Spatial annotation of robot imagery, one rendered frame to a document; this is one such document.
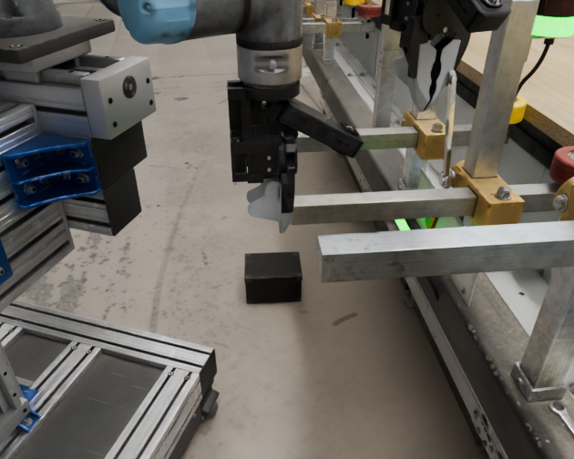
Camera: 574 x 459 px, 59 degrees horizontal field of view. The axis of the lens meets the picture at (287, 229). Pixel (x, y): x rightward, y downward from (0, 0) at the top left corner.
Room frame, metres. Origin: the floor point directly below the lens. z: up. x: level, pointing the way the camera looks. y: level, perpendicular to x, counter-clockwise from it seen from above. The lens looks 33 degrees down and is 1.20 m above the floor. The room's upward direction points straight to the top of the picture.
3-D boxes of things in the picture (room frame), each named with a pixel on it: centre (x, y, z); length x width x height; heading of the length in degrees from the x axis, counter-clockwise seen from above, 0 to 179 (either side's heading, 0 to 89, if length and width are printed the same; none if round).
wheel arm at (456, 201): (0.62, -0.22, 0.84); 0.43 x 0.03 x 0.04; 96
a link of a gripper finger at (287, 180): (0.58, 0.00, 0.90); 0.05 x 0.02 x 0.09; 6
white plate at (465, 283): (0.69, -0.25, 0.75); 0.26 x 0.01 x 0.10; 6
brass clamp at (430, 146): (0.89, -0.26, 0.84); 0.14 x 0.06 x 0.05; 6
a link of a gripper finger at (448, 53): (0.65, -0.18, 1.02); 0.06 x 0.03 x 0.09; 26
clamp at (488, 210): (0.65, -0.29, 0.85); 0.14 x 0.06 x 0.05; 6
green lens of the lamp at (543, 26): (0.67, -0.33, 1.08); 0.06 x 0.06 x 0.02
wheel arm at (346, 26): (1.86, -0.09, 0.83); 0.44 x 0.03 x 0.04; 96
